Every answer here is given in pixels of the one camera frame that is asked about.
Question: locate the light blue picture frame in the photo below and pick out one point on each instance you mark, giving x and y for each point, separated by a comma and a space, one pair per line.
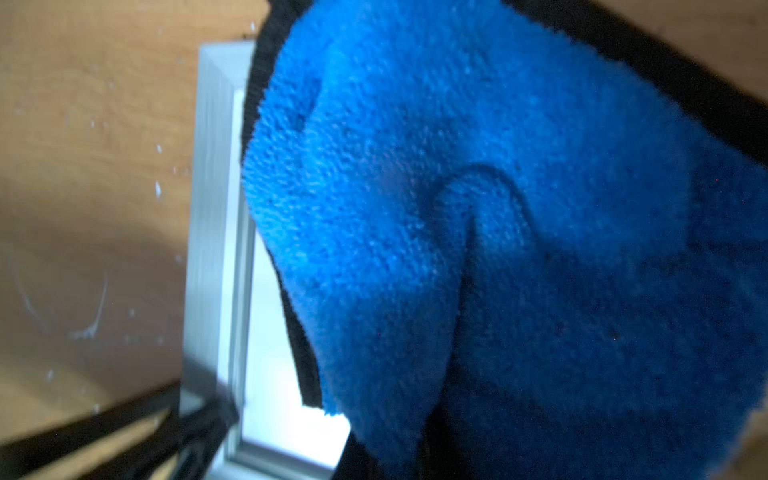
235, 338

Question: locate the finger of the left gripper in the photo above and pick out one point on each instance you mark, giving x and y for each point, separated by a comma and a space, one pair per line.
22, 456
194, 439

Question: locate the blue microfiber cloth black trim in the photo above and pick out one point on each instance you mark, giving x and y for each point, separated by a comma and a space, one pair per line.
521, 239

